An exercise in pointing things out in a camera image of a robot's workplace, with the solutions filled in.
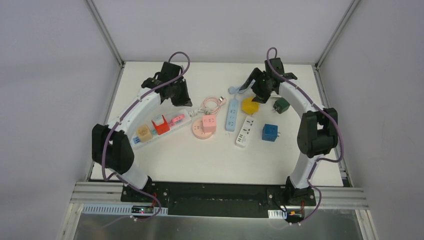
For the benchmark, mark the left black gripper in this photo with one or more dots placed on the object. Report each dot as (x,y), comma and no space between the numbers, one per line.
(180,93)

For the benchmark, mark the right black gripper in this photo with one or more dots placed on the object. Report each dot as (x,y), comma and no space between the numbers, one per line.
(259,87)

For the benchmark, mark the yellow cube plug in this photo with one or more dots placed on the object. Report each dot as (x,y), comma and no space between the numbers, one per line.
(249,106)

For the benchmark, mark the dark green cube plug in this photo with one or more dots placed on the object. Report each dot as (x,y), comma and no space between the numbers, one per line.
(281,105)

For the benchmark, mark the pink cube plug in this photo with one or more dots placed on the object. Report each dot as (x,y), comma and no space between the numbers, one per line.
(209,123)

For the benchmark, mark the blue cube plug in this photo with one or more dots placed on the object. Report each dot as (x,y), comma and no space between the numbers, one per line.
(270,132)

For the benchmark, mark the small white power strip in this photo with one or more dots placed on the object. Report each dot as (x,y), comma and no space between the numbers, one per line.
(245,132)

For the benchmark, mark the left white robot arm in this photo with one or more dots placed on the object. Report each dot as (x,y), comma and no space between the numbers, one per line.
(111,143)

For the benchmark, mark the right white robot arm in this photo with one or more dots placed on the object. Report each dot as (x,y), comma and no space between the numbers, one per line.
(317,134)

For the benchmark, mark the pink flat plug adapter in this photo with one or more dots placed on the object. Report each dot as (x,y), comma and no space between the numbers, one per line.
(178,119)

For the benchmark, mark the round pink socket base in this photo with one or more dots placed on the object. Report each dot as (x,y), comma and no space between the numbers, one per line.
(198,132)

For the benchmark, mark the red cube plug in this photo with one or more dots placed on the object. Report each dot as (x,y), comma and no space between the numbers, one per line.
(160,124)

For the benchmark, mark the beige cube plug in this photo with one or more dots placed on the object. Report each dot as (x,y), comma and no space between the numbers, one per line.
(144,133)

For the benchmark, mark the long white power strip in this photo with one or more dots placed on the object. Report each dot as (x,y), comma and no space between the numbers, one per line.
(136,143)

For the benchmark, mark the light blue power strip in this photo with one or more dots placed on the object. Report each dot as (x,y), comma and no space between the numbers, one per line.
(233,108)

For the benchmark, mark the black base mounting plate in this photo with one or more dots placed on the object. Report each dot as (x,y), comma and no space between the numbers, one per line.
(226,208)

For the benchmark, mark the aluminium frame rail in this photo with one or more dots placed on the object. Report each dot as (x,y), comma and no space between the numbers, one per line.
(171,193)

